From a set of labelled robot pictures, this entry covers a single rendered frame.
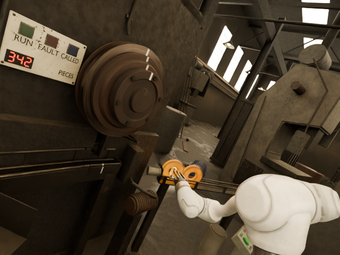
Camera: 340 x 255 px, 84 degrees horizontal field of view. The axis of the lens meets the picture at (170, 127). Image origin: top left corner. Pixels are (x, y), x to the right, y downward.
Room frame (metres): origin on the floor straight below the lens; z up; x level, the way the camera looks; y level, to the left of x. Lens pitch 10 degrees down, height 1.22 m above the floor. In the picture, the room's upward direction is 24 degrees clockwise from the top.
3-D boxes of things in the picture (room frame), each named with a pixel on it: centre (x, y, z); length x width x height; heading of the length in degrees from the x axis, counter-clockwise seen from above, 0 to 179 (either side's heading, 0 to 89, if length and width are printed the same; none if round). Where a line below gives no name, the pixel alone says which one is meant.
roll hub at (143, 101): (0.89, 0.19, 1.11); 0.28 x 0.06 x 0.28; 144
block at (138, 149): (1.14, 0.14, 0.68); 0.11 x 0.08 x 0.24; 54
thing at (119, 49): (0.94, 0.27, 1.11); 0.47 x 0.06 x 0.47; 144
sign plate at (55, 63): (0.73, 0.56, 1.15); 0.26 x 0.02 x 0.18; 144
